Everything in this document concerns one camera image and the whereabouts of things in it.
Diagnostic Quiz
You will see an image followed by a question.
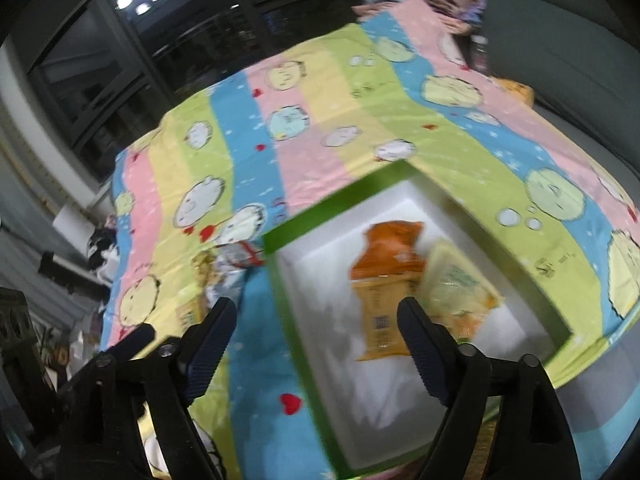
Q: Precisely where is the white blue snack packet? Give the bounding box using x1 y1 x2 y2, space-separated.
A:
205 269 246 309

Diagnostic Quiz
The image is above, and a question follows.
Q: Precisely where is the small dark bottle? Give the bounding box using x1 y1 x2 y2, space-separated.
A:
470 35 490 75

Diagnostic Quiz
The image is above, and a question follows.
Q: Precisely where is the black white clothes pile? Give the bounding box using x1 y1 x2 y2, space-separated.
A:
87 226 119 286

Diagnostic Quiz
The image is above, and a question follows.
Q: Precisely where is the grey sofa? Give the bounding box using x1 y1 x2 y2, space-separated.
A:
483 0 639 171

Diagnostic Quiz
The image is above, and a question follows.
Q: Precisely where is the colourful cartoon striped bedsheet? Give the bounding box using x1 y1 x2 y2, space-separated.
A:
102 0 639 479

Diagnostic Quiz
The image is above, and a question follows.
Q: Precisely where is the gold foil snack wrapper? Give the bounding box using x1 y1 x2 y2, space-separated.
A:
191 249 219 287

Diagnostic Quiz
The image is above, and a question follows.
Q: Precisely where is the black camera sensor box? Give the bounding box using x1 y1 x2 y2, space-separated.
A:
0 287 38 358

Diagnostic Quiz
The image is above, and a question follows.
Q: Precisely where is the yellow-orange biscuit packet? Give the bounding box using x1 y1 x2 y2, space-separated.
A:
352 272 421 361

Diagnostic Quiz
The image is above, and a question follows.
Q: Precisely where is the orange snack bag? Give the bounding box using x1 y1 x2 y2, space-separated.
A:
350 220 425 281

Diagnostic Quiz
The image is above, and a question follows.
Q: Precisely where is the soda cracker sleeve packet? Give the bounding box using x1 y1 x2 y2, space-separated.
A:
176 292 208 333

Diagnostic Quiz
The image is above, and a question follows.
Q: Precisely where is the green white cardboard box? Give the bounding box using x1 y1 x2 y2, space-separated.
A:
264 162 570 479

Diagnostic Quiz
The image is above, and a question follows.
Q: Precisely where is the pale yellow corn snack bag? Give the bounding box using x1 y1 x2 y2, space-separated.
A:
416 240 503 341

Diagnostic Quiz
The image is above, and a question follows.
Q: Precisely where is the red white snack wrapper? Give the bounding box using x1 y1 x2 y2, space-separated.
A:
216 240 265 269

